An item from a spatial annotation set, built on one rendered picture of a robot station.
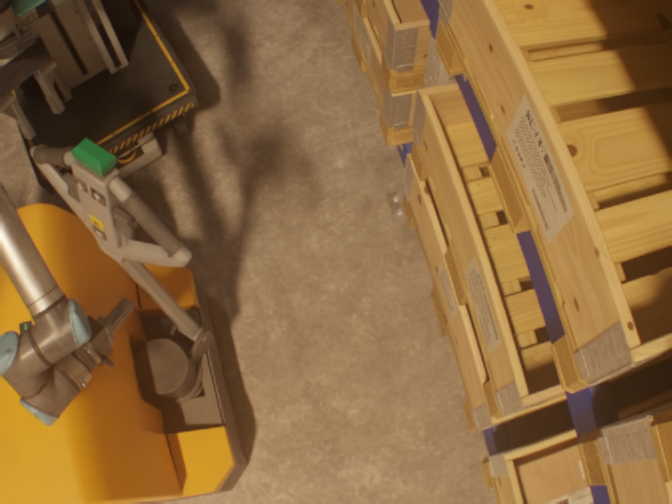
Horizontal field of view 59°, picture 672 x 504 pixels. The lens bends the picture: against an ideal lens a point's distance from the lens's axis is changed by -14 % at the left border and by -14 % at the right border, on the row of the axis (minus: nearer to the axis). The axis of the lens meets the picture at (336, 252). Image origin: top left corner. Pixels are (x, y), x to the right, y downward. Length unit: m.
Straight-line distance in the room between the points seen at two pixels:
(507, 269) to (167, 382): 1.01
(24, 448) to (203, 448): 0.65
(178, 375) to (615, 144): 1.37
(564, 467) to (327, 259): 1.18
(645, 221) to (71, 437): 1.34
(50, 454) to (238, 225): 1.32
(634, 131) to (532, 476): 1.05
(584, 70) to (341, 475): 1.59
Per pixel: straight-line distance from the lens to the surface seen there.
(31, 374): 1.39
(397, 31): 1.81
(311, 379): 2.40
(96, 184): 1.18
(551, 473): 1.97
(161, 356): 2.04
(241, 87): 2.88
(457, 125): 1.88
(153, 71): 2.62
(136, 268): 1.47
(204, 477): 2.06
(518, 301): 1.72
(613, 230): 1.22
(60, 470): 1.63
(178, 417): 2.16
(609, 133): 1.31
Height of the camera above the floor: 2.37
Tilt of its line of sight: 71 degrees down
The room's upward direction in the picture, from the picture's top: 3 degrees counter-clockwise
